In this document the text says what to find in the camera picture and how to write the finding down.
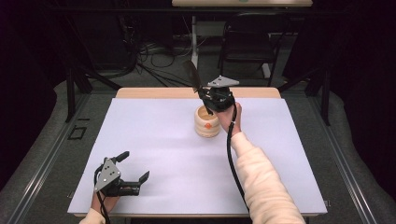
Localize background desk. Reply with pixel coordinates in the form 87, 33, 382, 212
171, 0, 313, 8

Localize person's right hand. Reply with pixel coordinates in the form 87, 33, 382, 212
215, 102, 243, 137

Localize black floor cables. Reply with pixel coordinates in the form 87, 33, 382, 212
122, 15, 195, 89

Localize person's left hand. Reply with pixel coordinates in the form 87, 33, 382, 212
91, 190, 120, 216

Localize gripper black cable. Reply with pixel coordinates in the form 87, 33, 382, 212
225, 104, 250, 213
93, 164, 112, 224

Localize black metal stand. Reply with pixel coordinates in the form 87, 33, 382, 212
276, 65, 332, 127
64, 65, 123, 124

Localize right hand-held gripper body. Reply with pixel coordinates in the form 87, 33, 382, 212
204, 75, 241, 114

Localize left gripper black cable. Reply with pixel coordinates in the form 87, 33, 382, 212
93, 164, 112, 224

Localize wooden table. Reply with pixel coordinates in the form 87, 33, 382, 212
73, 87, 328, 218

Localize cream ribbed utensil holder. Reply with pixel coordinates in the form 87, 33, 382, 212
194, 105, 221, 139

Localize black chair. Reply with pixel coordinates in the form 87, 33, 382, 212
217, 12, 292, 87

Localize white desk leg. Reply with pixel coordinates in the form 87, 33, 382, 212
261, 62, 273, 79
190, 15, 201, 68

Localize metal floor rail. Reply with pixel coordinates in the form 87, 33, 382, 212
306, 92, 378, 224
6, 92, 92, 224

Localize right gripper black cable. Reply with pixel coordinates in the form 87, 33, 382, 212
225, 104, 250, 213

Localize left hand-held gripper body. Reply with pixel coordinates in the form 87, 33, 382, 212
93, 157, 142, 198

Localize white table mat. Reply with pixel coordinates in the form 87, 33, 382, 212
66, 97, 329, 216

